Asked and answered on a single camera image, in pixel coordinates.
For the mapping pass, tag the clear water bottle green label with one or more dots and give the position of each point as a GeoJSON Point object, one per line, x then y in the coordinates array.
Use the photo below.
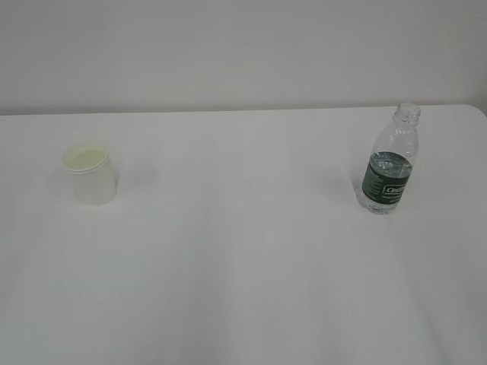
{"type": "Point", "coordinates": [391, 161]}

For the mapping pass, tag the white paper cup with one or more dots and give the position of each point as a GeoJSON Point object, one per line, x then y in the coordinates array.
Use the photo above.
{"type": "Point", "coordinates": [91, 173]}

